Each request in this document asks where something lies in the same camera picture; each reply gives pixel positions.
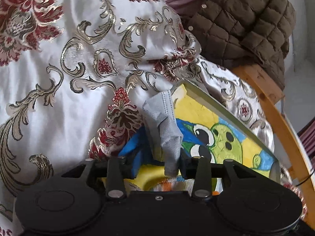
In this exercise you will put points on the floral satin bedspread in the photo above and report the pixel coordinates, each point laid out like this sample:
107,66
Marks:
74,77

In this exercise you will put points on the grey face mask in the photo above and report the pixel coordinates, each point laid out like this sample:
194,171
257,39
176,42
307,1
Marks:
164,136

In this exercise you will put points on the wooden bed frame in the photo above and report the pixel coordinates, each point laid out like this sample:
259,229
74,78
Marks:
269,94

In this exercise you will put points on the cartoon painted tray box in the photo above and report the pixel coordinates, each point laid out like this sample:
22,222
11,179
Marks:
205,134

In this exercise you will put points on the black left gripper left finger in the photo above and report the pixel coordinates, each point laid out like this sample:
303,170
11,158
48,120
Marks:
114,185

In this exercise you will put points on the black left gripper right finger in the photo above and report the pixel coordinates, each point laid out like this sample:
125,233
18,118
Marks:
199,169

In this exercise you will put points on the colourful patterned sock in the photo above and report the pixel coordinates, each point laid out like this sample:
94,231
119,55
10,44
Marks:
180,184

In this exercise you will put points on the brown quilted jacket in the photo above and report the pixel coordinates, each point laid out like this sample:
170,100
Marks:
245,32

